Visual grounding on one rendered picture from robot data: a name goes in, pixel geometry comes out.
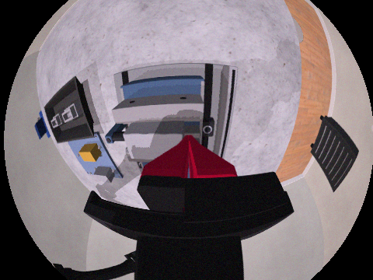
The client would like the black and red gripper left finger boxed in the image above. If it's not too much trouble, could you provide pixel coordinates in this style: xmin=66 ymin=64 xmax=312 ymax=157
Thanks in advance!
xmin=140 ymin=135 xmax=189 ymax=178

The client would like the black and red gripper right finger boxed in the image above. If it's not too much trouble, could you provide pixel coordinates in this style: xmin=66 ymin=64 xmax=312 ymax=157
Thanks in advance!
xmin=189 ymin=135 xmax=238 ymax=178

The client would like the yellow rectangular block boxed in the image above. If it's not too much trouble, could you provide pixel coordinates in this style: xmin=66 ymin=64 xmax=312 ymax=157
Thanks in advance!
xmin=79 ymin=143 xmax=101 ymax=162

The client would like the grey flat bar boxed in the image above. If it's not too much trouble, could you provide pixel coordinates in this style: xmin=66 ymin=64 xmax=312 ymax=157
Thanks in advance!
xmin=184 ymin=125 xmax=200 ymax=138

